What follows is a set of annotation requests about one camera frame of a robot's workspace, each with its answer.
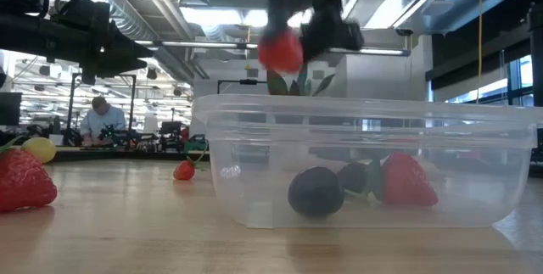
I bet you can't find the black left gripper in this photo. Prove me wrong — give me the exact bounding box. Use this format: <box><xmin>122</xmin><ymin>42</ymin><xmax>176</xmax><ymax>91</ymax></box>
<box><xmin>50</xmin><ymin>31</ymin><xmax>149</xmax><ymax>87</ymax></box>

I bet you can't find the red round plastic fruit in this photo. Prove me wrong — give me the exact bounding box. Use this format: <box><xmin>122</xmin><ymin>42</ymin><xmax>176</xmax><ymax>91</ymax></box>
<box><xmin>257</xmin><ymin>29</ymin><xmax>305</xmax><ymax>75</ymax></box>

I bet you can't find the yellow plastic lemon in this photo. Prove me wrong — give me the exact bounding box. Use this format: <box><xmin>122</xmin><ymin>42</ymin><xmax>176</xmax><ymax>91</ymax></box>
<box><xmin>20</xmin><ymin>137</ymin><xmax>58</xmax><ymax>165</ymax></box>

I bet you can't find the small red-orange stemmed fruit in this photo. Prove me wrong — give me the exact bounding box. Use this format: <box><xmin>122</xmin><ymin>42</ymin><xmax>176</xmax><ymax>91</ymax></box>
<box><xmin>172</xmin><ymin>144</ymin><xmax>210</xmax><ymax>182</ymax></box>

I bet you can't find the large red plastic strawberry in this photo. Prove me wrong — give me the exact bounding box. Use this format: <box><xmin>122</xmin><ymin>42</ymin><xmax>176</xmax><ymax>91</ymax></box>
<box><xmin>0</xmin><ymin>137</ymin><xmax>59</xmax><ymax>214</ymax></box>

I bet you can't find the dark plastic cherry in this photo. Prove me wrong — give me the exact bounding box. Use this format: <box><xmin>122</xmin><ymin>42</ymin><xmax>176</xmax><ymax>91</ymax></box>
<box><xmin>287</xmin><ymin>165</ymin><xmax>345</xmax><ymax>218</ymax></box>
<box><xmin>337</xmin><ymin>161</ymin><xmax>370</xmax><ymax>194</ymax></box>

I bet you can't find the small red plastic strawberry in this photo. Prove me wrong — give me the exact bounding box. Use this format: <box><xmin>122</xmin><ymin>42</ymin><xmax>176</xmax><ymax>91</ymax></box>
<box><xmin>367</xmin><ymin>151</ymin><xmax>439</xmax><ymax>207</ymax></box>

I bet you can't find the clear plastic tupperware container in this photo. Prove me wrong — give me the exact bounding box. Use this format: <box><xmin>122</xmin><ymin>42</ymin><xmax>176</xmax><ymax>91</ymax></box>
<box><xmin>191</xmin><ymin>93</ymin><xmax>543</xmax><ymax>229</ymax></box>

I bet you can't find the person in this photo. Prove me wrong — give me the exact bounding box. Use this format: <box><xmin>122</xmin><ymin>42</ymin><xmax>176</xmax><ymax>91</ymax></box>
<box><xmin>78</xmin><ymin>95</ymin><xmax>127</xmax><ymax>148</ymax></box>

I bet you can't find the green snake plant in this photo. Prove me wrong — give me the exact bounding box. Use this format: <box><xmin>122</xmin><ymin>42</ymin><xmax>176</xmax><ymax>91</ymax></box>
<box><xmin>266</xmin><ymin>64</ymin><xmax>336</xmax><ymax>97</ymax></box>

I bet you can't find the black bent clamp bar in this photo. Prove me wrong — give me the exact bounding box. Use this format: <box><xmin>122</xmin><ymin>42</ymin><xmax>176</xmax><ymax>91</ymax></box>
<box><xmin>216</xmin><ymin>78</ymin><xmax>268</xmax><ymax>95</ymax></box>

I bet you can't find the long ceiling light bar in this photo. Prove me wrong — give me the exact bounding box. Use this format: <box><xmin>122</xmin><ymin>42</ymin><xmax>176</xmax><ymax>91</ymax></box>
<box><xmin>134</xmin><ymin>39</ymin><xmax>411</xmax><ymax>58</ymax></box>

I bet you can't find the green machine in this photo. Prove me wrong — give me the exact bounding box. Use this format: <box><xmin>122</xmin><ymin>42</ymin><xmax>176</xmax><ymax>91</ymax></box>
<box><xmin>183</xmin><ymin>134</ymin><xmax>209</xmax><ymax>153</ymax></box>

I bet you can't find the black monitor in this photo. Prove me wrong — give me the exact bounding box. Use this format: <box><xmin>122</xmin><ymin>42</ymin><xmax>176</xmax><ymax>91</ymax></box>
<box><xmin>0</xmin><ymin>92</ymin><xmax>22</xmax><ymax>126</ymax></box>

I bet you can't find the black tall stand frame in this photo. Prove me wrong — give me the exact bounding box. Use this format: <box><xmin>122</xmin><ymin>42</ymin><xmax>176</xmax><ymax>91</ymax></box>
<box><xmin>63</xmin><ymin>73</ymin><xmax>137</xmax><ymax>147</ymax></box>

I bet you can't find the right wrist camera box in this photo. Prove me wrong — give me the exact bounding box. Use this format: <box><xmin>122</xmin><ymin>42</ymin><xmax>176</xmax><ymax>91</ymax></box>
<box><xmin>299</xmin><ymin>8</ymin><xmax>366</xmax><ymax>62</ymax></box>

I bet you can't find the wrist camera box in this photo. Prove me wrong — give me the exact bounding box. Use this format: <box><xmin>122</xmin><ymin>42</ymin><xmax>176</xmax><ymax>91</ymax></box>
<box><xmin>299</xmin><ymin>8</ymin><xmax>366</xmax><ymax>62</ymax></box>
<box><xmin>63</xmin><ymin>0</ymin><xmax>112</xmax><ymax>33</ymax></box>

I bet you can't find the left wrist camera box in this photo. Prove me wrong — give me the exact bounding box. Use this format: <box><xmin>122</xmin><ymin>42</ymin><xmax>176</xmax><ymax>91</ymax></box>
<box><xmin>63</xmin><ymin>0</ymin><xmax>112</xmax><ymax>33</ymax></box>

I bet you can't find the black table frame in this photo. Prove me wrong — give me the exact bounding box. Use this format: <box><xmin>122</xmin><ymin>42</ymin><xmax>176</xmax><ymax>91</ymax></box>
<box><xmin>0</xmin><ymin>145</ymin><xmax>211</xmax><ymax>163</ymax></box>

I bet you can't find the hanging yellow cord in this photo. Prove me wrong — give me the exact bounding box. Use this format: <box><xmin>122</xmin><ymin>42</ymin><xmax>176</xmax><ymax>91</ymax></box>
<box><xmin>476</xmin><ymin>0</ymin><xmax>484</xmax><ymax>104</ymax></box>

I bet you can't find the black vertical frame post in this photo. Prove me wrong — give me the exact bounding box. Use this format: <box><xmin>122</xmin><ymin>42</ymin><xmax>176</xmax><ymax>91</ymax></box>
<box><xmin>528</xmin><ymin>2</ymin><xmax>543</xmax><ymax>108</ymax></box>

